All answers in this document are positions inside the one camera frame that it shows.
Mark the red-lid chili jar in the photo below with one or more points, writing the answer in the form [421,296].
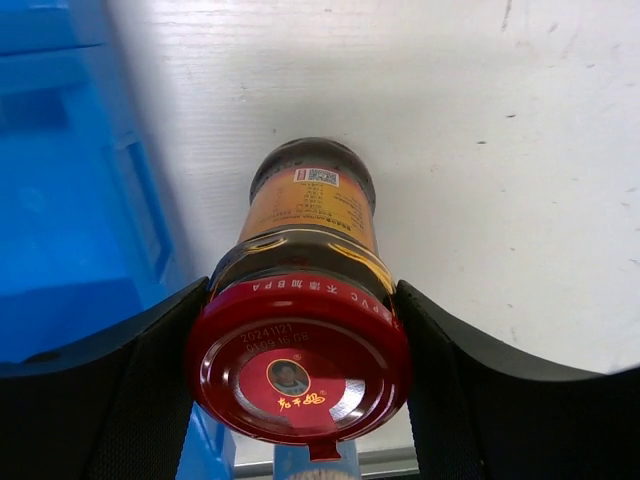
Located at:
[299,341]

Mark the aluminium table edge rail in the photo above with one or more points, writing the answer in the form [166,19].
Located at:
[374,464]

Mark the blue three-compartment plastic bin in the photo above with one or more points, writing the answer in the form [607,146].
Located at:
[85,242]

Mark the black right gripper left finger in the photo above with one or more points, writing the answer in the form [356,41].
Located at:
[113,405]

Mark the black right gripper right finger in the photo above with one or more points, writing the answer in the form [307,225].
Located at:
[482,409]

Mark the blue-label seasoning bottle right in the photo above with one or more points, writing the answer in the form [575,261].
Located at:
[293,462]

